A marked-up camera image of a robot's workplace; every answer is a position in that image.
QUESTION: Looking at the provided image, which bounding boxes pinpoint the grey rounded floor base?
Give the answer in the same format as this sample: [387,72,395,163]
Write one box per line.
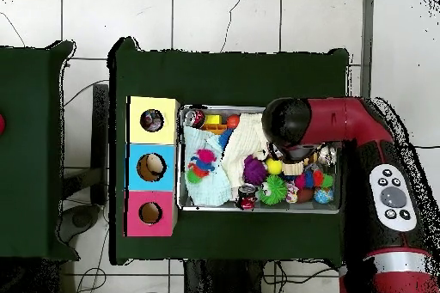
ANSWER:
[56,203,102,244]

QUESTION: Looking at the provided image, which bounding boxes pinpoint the silver wire mesh bin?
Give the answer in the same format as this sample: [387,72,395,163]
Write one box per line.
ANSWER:
[176,104,343,214]

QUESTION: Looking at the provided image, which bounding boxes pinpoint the uncrushed red soda can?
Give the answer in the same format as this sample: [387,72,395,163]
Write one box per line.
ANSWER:
[235,183,258,211]

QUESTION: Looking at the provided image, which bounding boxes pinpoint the ridged wooden block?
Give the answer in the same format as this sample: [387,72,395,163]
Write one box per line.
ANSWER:
[281,160,305,176]

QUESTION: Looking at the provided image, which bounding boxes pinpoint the crushed red soda can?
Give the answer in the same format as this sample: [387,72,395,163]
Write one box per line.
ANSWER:
[183,108,206,130]

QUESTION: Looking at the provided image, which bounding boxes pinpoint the green puffer toy white face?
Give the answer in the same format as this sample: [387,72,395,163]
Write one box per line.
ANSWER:
[257,174,288,205]

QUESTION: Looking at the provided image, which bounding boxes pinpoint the multicoloured fuzzy caterpillar toy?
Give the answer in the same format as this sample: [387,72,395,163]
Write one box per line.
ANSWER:
[293,168,334,190]

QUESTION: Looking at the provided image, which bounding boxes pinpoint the purple spiky rubber toy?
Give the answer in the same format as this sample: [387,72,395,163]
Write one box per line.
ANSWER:
[241,155,268,186]

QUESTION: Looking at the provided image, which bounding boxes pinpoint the yellow ball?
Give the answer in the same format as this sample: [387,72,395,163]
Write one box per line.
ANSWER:
[265,157,283,175]

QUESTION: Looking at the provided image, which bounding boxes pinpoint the wooden box three holes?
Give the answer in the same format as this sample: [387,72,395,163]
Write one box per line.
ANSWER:
[124,95,180,238]

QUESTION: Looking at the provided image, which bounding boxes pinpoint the cream waffle cloth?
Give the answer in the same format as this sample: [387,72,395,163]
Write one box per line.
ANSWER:
[221,113,272,187]

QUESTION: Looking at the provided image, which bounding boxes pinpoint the colourful patterned cloth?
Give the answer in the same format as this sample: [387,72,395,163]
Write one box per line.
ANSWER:
[141,110,163,131]
[284,180,299,204]

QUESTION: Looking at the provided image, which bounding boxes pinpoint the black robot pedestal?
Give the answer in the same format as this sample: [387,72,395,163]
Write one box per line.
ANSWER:
[183,259,266,293]

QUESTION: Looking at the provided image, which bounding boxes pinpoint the mint waffle cloth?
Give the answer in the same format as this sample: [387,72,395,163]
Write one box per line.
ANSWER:
[181,124,233,207]

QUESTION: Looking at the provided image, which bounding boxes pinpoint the dark green side table cloth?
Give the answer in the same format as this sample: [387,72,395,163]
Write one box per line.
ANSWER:
[0,40,80,261]

